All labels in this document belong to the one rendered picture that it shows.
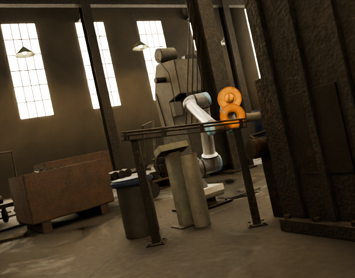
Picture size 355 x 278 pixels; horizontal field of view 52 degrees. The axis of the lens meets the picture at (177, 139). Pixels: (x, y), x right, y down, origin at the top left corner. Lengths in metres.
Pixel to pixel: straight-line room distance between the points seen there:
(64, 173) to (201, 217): 1.92
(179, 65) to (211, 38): 2.34
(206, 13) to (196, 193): 3.79
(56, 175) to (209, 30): 3.19
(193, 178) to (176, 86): 5.49
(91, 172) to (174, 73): 4.28
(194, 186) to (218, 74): 3.30
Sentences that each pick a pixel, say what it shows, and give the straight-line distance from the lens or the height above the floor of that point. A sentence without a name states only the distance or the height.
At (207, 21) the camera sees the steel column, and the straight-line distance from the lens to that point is 5.80.
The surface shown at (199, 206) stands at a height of 0.15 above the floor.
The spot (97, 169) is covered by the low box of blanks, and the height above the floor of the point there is 0.51.
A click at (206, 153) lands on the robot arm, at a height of 0.46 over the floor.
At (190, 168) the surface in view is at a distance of 2.52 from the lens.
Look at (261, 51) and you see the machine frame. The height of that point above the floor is 1.01.
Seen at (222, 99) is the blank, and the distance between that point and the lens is 2.41.
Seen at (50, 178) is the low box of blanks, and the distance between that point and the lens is 4.00.
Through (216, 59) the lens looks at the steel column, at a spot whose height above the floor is 1.73.
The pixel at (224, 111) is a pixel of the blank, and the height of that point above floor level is 0.74.
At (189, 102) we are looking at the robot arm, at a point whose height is 0.92.
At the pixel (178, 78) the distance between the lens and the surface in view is 7.86.
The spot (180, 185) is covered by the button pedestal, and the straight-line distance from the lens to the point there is 2.68.
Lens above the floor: 0.61
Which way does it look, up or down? 1 degrees up
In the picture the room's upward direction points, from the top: 12 degrees counter-clockwise
